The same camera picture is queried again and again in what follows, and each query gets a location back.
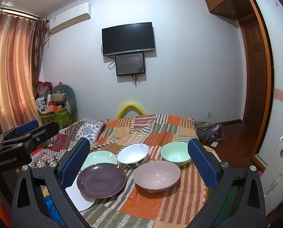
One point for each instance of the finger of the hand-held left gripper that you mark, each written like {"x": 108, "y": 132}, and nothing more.
{"x": 46, "y": 130}
{"x": 27, "y": 126}

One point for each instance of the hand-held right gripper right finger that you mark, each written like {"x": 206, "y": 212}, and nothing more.
{"x": 203, "y": 163}

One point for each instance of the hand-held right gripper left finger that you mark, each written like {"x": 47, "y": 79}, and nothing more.
{"x": 75, "y": 163}

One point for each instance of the light green plate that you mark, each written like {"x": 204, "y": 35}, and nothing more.
{"x": 98, "y": 158}

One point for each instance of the green bowl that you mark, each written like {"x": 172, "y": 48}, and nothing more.
{"x": 176, "y": 153}

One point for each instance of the purple plate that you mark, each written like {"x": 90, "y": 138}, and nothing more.
{"x": 101, "y": 180}

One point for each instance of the white plate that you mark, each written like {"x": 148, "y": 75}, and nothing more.
{"x": 78, "y": 199}

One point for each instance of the pink bowl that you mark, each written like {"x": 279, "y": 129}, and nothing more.
{"x": 155, "y": 175}

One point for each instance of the white bowl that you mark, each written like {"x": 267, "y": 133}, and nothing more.
{"x": 133, "y": 154}

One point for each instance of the green cardboard box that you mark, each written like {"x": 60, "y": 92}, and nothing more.
{"x": 63, "y": 117}

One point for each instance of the white paper scrap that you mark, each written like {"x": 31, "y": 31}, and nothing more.
{"x": 214, "y": 144}

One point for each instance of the dark bag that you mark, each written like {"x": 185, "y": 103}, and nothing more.
{"x": 209, "y": 131}

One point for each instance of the grey plush toy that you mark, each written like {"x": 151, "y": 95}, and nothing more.
{"x": 69, "y": 97}

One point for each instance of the red plastic bag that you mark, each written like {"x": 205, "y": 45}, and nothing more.
{"x": 43, "y": 89}

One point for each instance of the colourful cartoon bed sheet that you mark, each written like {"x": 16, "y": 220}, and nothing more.
{"x": 51, "y": 206}

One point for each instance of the striped patchwork blanket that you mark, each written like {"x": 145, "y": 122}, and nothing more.
{"x": 155, "y": 133}

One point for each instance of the orange striped curtain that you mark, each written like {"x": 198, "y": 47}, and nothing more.
{"x": 11, "y": 71}

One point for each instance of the white suitcase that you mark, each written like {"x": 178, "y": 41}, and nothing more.
{"x": 279, "y": 171}

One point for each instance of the brown patterned curtain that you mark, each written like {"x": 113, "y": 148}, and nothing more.
{"x": 40, "y": 47}

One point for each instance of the brown wooden door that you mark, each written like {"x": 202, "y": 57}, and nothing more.
{"x": 255, "y": 80}

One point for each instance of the small black monitor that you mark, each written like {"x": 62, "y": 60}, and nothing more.
{"x": 129, "y": 64}

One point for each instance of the white air conditioner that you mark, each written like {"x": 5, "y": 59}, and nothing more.
{"x": 70, "y": 17}

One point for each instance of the white pink-heart sliding door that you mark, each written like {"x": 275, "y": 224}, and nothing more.
{"x": 279, "y": 76}

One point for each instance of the black wall television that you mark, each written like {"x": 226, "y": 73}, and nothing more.
{"x": 128, "y": 39}

